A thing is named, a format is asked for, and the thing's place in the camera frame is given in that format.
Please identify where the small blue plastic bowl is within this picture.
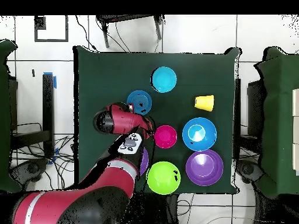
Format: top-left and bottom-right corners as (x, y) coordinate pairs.
(126, 90), (153, 116)

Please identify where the cyan plastic bowl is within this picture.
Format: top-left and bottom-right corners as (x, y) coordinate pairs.
(149, 66), (178, 93)

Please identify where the pink plastic bowl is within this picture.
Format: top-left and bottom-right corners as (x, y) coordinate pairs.
(154, 125), (178, 149)

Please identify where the purple plastic bowl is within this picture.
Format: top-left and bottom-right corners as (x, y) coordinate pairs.
(139, 147), (150, 176)
(185, 149), (224, 187)

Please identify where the yellow plastic cup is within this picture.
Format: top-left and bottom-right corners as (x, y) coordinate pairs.
(194, 94), (215, 112)

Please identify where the blue tape piece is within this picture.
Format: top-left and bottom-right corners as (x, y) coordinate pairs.
(47, 148), (60, 165)
(43, 72), (57, 89)

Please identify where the green plastic bowl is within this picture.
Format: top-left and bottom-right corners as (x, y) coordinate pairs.
(146, 161), (181, 195)

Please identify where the dark green table cloth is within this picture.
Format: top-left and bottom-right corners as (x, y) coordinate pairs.
(73, 45), (241, 194)

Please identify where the large blue plastic bowl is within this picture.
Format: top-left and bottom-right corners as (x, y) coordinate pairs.
(182, 117), (217, 152)

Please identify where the grey office chair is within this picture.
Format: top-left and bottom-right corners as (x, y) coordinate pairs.
(236, 159), (265, 185)
(10, 158), (50, 185)

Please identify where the green covered side table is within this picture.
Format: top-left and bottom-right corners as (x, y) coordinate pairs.
(0, 39), (22, 194)
(254, 46), (299, 199)

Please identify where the black cabinet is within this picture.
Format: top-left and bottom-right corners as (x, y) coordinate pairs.
(247, 80), (266, 137)

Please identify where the black floor cable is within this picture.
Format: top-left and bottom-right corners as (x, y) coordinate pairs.
(75, 15), (99, 53)

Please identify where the black bench frame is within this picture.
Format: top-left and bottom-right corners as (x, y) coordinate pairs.
(10, 73), (55, 158)

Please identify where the bundle of floor cables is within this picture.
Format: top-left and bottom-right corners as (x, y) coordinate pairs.
(11, 122), (78, 190)

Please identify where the black square frame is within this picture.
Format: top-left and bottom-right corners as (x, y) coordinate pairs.
(34, 15), (69, 43)

